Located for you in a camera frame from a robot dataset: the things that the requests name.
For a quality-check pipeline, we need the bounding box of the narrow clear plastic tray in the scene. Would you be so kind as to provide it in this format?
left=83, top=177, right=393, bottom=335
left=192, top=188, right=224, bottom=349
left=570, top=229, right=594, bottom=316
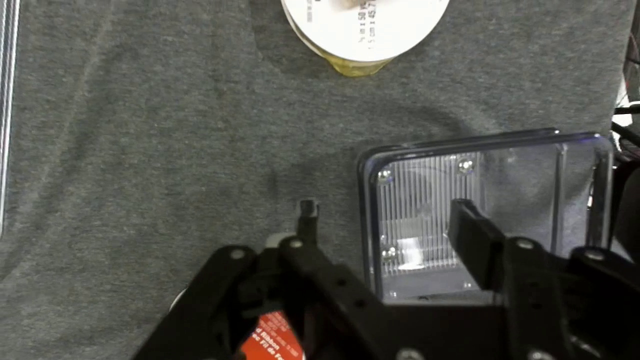
left=0, top=0, right=23, bottom=237

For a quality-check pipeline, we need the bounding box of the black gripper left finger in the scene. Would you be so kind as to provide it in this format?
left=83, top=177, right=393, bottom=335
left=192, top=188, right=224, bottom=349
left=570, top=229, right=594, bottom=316
left=131, top=198, right=409, bottom=360

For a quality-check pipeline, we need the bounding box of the small clear plastic container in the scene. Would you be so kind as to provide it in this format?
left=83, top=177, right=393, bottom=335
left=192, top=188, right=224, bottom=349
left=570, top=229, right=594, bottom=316
left=357, top=128, right=616, bottom=308

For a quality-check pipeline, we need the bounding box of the grey table cloth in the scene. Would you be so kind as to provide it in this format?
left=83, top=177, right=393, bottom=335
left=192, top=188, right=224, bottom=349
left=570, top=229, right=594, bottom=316
left=0, top=0, right=639, bottom=360

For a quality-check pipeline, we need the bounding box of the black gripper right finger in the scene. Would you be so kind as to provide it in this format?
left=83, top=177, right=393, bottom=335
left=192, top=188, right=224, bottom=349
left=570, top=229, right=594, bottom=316
left=447, top=196, right=640, bottom=360

